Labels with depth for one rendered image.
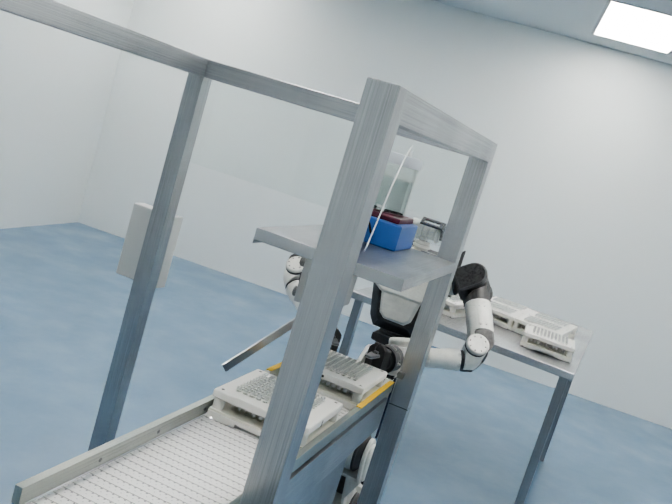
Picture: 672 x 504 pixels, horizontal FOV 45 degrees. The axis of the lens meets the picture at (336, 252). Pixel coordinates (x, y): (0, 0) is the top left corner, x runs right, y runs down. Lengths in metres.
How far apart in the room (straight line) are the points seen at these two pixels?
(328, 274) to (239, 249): 6.28
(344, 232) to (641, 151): 6.01
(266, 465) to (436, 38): 6.12
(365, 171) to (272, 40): 6.31
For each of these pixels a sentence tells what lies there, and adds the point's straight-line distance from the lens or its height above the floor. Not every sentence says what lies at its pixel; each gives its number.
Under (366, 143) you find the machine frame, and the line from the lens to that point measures 1.32.
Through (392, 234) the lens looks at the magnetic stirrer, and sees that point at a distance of 2.20.
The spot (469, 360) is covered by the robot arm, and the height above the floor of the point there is 1.01.
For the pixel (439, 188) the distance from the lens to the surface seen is 2.47.
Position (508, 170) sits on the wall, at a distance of 7.15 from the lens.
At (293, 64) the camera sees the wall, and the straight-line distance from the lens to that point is 7.50.
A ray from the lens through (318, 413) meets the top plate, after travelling 1.92.
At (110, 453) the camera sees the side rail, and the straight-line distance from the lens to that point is 1.60.
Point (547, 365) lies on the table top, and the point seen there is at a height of 0.87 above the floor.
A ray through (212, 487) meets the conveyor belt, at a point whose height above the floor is 0.89.
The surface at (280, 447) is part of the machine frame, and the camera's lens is 1.42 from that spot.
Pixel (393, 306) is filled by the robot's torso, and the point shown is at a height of 1.07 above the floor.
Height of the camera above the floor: 1.60
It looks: 8 degrees down
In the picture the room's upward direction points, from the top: 17 degrees clockwise
